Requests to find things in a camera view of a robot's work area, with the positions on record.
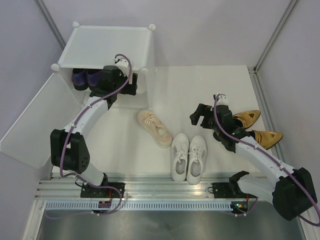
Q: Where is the purple loafer shoe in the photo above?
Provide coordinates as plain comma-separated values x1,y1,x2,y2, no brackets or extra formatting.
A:
86,69,103,87
71,68,88,91

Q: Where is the gold pointed shoe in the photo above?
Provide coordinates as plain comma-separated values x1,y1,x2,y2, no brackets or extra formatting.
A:
233,110,261,129
248,130,283,150

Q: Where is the beige sneaker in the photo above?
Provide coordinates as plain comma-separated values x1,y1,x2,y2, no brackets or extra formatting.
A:
136,109,173,148

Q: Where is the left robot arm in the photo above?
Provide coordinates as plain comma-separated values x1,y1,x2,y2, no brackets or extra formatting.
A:
50,59,137,198

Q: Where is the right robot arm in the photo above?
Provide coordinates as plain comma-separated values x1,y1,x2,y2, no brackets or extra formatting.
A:
189,103,318,221

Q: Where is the white plastic shoe cabinet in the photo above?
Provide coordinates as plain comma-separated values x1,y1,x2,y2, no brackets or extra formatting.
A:
51,22,157,109

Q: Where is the white cabinet door panel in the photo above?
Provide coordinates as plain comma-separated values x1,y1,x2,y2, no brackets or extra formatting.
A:
0,73,84,169

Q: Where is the right white sneaker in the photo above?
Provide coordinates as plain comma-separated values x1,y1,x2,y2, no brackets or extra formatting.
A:
186,135,208,185

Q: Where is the white sneaker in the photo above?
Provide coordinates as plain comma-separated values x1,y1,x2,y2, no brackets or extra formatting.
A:
186,135,208,185
170,133,189,182

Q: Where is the left white sneaker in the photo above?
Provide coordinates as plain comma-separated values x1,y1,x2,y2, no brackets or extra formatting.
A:
170,133,189,182

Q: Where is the left aluminium frame post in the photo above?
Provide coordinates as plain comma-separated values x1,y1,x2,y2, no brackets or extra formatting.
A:
34,0,66,50

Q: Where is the aluminium frame post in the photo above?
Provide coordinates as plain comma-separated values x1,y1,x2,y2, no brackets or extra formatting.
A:
252,0,300,74
34,0,66,50

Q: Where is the aluminium rail base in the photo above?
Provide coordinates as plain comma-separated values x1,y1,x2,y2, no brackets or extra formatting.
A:
34,162,308,201

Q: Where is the right aluminium frame post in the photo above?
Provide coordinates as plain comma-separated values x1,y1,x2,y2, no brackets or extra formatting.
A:
252,0,300,74

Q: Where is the white slotted cable duct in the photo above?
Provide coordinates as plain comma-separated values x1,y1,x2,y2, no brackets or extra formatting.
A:
45,200,233,211

